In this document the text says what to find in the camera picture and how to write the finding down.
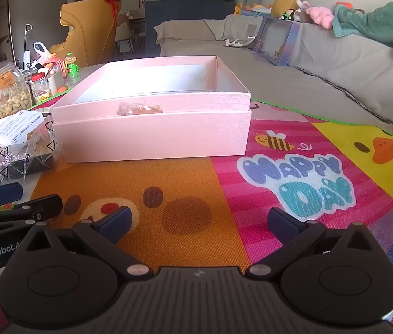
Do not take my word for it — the pink cardboard box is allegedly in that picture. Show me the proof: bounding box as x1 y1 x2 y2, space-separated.
50 55 252 163

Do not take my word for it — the clear plastic bag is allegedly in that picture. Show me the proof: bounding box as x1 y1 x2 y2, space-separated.
23 120 60 175
0 144 30 188

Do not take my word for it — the green drink bottle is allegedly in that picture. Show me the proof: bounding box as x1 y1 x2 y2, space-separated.
64 53 81 84

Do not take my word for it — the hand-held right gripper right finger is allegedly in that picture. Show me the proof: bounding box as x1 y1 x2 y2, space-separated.
245 207 380 281

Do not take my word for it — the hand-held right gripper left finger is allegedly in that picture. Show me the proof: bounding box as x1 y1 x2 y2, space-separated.
19 206 154 281

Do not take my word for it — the small jar with red lid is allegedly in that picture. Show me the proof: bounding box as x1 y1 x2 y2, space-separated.
29 74 53 102

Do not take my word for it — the glass jar of peanuts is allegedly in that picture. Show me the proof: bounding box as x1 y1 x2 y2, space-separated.
0 57 33 144

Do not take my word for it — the white bunny plush toy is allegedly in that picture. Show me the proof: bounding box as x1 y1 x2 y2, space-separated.
294 0 312 22

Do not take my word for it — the white stick vacuum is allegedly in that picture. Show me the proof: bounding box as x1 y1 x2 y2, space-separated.
22 24 33 71

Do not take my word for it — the colourful cartoon play mat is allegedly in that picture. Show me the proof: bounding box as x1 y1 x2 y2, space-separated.
0 99 393 334

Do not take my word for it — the yellow armchair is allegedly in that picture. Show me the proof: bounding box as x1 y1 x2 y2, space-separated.
50 0 119 69

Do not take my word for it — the teal blanket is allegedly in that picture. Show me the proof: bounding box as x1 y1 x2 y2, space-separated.
332 1 393 48

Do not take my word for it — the white dining chair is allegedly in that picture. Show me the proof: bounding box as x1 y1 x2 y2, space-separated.
115 23 138 56

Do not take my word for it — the white printed packet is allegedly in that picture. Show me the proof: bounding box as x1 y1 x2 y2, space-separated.
0 110 46 146

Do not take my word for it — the grey sofa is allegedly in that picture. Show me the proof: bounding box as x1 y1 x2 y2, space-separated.
154 17 393 140

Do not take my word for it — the purple window gift box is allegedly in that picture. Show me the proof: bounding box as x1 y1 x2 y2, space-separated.
253 17 303 67

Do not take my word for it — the pink plush toy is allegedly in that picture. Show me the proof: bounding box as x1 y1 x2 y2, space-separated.
305 6 335 30

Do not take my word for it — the white plastic bag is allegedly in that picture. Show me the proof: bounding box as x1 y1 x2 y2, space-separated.
32 42 58 65

